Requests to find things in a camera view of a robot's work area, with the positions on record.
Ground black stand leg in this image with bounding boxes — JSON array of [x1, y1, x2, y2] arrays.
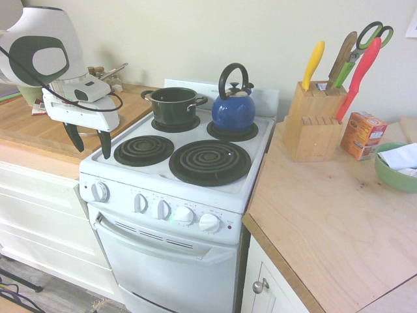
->
[[0, 267, 45, 313]]

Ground white cabinet with door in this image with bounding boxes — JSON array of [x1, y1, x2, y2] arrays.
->
[[240, 234, 313, 313]]

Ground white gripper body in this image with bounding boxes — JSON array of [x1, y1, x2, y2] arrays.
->
[[42, 87, 120, 132]]

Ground green black scissors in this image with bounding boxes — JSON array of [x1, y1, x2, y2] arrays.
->
[[332, 21, 394, 89]]

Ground green bowl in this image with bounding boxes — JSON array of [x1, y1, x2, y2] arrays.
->
[[374, 142, 417, 194]]

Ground metal utensil handle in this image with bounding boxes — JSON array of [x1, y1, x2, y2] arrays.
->
[[99, 63, 129, 81]]

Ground small black coil burner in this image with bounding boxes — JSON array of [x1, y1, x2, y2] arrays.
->
[[207, 120, 259, 143], [151, 115, 201, 134], [113, 135, 175, 168]]

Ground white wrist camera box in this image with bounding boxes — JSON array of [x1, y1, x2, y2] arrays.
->
[[73, 78, 111, 102]]

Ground red white packet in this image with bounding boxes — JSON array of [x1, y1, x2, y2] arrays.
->
[[31, 102, 50, 117]]

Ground white cabinet with drawers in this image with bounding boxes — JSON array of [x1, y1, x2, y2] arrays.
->
[[0, 159, 123, 303]]

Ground orange baking soda box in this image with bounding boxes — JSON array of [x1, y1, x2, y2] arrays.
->
[[340, 112, 388, 162]]

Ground green ribbed cup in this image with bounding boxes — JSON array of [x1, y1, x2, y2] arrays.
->
[[16, 83, 45, 107]]

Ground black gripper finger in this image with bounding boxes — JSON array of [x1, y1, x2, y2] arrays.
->
[[96, 129, 112, 160], [63, 122, 85, 153]]

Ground white electric stove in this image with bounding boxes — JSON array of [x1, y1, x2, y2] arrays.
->
[[79, 78, 280, 313]]

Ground wooden knife block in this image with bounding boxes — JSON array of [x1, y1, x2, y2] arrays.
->
[[282, 80, 348, 163]]

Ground white oven door handle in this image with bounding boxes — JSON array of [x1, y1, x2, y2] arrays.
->
[[93, 213, 237, 265]]

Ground white stove knob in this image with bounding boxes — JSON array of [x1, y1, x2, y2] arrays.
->
[[198, 213, 222, 233], [134, 193, 149, 214], [171, 206, 196, 225], [90, 181, 111, 203], [151, 199, 173, 220]]

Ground large black coil burner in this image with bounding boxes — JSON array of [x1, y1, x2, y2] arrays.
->
[[168, 140, 252, 188]]

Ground white paper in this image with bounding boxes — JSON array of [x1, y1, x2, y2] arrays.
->
[[377, 142, 417, 179]]

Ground yellow handled knife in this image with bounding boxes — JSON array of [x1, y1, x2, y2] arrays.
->
[[301, 40, 326, 92]]

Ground dark green cooking pot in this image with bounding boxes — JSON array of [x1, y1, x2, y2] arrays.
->
[[140, 87, 209, 127]]

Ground red handled knife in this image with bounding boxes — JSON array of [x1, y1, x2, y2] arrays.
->
[[336, 37, 382, 125]]

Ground wooden handled knife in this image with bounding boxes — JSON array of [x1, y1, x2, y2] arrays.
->
[[326, 31, 358, 91]]

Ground blue kettle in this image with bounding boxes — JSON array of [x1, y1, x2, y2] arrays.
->
[[211, 63, 257, 133]]

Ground silver cabinet knob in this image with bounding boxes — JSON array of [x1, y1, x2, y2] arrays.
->
[[252, 278, 270, 294]]

